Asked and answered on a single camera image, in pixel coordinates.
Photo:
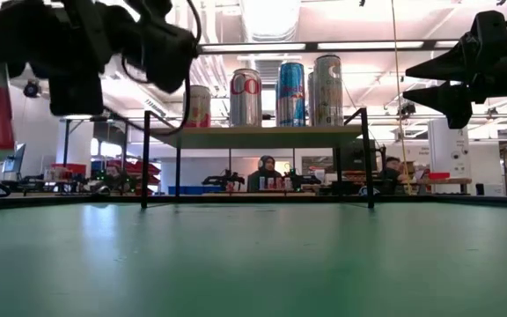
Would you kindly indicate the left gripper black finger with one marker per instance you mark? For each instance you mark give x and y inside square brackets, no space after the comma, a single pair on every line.
[11,39]

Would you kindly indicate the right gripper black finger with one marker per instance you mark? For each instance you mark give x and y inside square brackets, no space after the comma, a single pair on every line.
[451,68]
[451,99]

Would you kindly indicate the silver Diet Coke can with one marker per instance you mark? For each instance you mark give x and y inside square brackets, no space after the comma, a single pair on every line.
[246,105]

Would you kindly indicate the black ceiling spotlight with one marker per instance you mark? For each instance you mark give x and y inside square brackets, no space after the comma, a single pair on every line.
[31,88]
[408,108]

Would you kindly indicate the yellow tripod pole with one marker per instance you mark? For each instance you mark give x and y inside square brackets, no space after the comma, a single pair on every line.
[397,88]

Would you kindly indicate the small red bin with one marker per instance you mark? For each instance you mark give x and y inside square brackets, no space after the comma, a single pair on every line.
[439,176]

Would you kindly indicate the wooden side table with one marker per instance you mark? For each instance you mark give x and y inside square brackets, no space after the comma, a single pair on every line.
[451,180]

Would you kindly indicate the person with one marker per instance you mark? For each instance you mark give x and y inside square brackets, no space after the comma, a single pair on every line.
[266,174]
[393,169]

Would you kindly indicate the small white box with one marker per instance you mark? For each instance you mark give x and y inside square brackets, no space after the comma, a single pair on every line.
[494,189]

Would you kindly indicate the black computer monitor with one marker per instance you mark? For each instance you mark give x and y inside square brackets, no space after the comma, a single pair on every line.
[352,156]

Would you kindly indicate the grey computer monitor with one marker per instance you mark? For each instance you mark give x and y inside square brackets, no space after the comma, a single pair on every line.
[14,159]

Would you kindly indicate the red parts bin rack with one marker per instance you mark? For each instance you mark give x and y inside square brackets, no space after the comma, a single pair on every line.
[156,169]

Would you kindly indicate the black overhead light bar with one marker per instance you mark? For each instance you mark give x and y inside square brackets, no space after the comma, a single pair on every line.
[310,46]

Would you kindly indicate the blue storage bin row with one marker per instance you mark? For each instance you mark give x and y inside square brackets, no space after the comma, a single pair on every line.
[192,190]

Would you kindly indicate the green table mat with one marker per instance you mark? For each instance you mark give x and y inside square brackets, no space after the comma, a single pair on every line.
[236,264]

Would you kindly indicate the wooden shelf with black frame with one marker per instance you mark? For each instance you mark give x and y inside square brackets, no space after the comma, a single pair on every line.
[258,137]

